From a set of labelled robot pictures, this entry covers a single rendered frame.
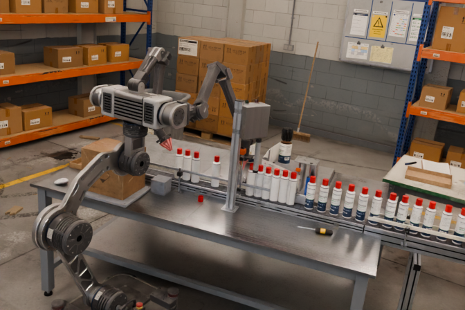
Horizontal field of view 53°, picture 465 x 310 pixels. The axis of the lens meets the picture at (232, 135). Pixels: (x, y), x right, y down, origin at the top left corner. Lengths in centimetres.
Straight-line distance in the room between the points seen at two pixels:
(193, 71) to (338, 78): 220
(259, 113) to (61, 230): 120
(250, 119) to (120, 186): 86
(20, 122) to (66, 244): 406
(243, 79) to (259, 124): 362
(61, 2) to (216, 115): 247
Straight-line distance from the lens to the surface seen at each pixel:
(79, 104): 697
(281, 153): 340
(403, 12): 687
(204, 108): 254
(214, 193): 297
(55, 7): 644
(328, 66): 731
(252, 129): 266
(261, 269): 345
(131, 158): 259
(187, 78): 669
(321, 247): 259
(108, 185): 288
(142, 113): 246
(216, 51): 641
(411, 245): 283
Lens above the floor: 209
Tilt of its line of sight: 17 degrees down
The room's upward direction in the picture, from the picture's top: 5 degrees clockwise
